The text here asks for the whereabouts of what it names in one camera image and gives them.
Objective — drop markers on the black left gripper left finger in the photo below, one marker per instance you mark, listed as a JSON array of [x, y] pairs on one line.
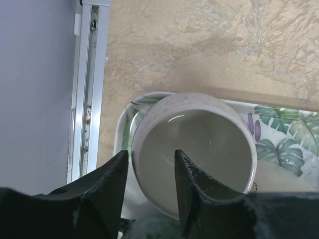
[[88, 208]]

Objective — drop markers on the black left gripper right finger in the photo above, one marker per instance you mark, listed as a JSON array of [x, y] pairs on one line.
[[208, 209]]

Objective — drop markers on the grey stoneware cup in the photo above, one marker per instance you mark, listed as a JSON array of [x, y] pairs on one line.
[[150, 227]]

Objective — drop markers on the white mug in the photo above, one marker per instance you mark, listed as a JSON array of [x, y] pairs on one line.
[[207, 130]]

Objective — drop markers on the floral serving tray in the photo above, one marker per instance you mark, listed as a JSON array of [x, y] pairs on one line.
[[287, 142]]

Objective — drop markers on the aluminium frame rail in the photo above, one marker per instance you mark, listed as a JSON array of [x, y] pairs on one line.
[[91, 32]]

